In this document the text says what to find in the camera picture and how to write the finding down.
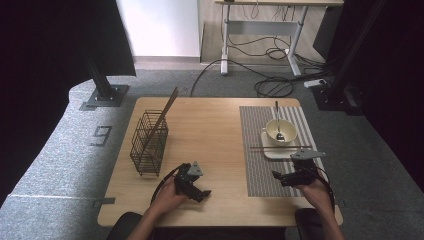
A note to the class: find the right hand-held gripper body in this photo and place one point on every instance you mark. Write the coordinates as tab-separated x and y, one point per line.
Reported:
303	173

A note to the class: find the brown striped woven placemat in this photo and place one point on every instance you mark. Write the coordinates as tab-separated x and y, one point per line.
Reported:
260	173

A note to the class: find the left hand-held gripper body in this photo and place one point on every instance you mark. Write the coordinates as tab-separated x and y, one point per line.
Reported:
185	180

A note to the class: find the black metal stand with base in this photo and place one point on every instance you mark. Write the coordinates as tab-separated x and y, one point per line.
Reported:
103	86
336	96

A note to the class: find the dark curtain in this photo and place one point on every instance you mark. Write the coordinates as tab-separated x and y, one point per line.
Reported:
50	66
400	83

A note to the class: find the cream ceramic bowl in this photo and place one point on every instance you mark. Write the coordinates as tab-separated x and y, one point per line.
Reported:
288	131

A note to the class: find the black chair armrest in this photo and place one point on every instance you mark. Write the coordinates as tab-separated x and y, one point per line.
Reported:
305	223
123	226

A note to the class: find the person's left hand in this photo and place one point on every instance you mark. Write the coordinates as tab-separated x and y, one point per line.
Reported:
166	200

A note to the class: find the brown wooden chopstick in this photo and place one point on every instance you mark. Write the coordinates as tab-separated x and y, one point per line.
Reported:
169	106
166	108

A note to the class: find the white square plate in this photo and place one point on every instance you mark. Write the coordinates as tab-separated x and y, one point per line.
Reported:
273	154

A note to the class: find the metal spoon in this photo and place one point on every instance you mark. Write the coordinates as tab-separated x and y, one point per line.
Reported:
277	113

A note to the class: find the white power strip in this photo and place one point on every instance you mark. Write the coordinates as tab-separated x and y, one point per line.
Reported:
315	83

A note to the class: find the person's right hand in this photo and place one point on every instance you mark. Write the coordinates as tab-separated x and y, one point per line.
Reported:
316	196

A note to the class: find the dark brown chopstick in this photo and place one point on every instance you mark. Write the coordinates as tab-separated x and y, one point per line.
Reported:
266	147

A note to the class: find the white standing desk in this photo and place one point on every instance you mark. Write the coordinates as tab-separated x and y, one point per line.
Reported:
263	28

